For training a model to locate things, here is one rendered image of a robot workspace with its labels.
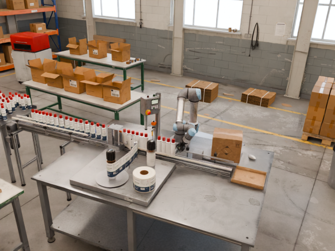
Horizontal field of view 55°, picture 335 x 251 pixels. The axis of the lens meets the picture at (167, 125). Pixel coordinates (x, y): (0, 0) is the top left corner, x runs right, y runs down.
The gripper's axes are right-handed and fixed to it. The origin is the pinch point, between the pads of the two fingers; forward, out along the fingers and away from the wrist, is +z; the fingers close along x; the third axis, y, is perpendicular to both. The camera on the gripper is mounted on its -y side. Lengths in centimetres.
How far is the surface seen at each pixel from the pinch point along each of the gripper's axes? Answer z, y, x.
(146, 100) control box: -28, 0, -56
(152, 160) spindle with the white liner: 1.9, 31.6, -13.9
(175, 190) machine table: 0, 48, 20
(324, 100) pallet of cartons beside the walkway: -63, -287, 142
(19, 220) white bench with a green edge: 97, 107, -78
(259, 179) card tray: -34, -3, 80
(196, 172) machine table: -3.9, 11.7, 27.7
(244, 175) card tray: -27, -2, 67
